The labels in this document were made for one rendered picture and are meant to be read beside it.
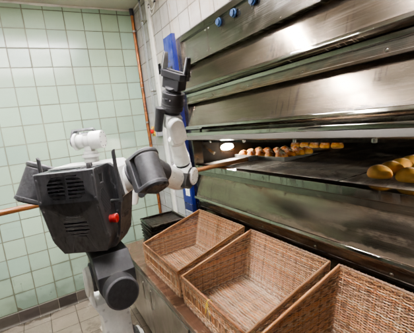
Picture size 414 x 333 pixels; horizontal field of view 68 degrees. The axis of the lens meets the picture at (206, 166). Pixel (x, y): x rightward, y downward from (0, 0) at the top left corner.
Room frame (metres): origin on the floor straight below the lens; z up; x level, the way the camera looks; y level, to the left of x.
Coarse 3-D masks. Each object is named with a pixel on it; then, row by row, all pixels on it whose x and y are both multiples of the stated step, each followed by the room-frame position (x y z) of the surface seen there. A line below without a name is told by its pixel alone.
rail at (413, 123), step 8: (272, 128) 1.30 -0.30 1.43; (280, 128) 1.26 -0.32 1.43; (288, 128) 1.22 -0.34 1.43; (296, 128) 1.18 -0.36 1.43; (304, 128) 1.14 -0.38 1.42; (312, 128) 1.11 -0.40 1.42; (320, 128) 1.08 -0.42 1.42; (328, 128) 1.05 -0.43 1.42; (336, 128) 1.02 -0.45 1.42; (344, 128) 0.99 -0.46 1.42; (352, 128) 0.97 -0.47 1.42; (360, 128) 0.95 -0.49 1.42; (368, 128) 0.92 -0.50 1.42; (376, 128) 0.90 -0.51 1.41; (384, 128) 0.88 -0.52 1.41; (392, 128) 0.86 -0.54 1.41
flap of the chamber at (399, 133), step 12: (288, 132) 1.22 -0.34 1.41; (300, 132) 1.16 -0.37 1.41; (312, 132) 1.11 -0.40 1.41; (324, 132) 1.06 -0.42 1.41; (336, 132) 1.02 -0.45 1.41; (348, 132) 0.98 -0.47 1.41; (360, 132) 0.94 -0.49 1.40; (372, 132) 0.91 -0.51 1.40; (384, 132) 0.88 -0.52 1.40; (396, 132) 0.85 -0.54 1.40; (408, 132) 0.82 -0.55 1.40
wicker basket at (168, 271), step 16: (176, 224) 2.11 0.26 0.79; (192, 224) 2.17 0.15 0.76; (208, 224) 2.07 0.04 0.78; (224, 224) 1.91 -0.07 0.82; (160, 240) 2.04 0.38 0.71; (176, 240) 2.10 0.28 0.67; (192, 240) 2.16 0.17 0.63; (208, 240) 2.04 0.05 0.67; (224, 240) 1.67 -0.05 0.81; (160, 256) 2.03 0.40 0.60; (176, 256) 2.01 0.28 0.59; (192, 256) 1.98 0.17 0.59; (208, 256) 1.61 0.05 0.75; (240, 256) 1.72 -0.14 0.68; (160, 272) 1.74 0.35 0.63; (176, 272) 1.51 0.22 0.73; (176, 288) 1.54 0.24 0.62
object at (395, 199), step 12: (216, 168) 2.01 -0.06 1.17; (228, 168) 1.91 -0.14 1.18; (240, 168) 1.86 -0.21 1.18; (264, 180) 1.59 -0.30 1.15; (276, 180) 1.51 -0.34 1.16; (288, 180) 1.43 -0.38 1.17; (300, 180) 1.37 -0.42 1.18; (312, 180) 1.32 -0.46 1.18; (324, 180) 1.29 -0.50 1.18; (336, 192) 1.20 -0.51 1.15; (348, 192) 1.15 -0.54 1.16; (360, 192) 1.11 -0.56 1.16; (372, 192) 1.07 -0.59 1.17; (384, 192) 1.03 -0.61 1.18; (396, 192) 1.00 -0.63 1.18; (408, 192) 0.99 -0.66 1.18; (408, 204) 0.96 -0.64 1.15
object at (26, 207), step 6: (228, 162) 2.04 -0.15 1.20; (234, 162) 2.06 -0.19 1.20; (240, 162) 2.08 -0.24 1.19; (198, 168) 1.92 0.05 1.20; (204, 168) 1.94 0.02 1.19; (210, 168) 1.96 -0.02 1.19; (30, 204) 1.46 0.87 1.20; (0, 210) 1.40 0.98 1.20; (6, 210) 1.41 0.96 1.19; (12, 210) 1.42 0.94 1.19; (18, 210) 1.43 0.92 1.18; (24, 210) 1.44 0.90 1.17
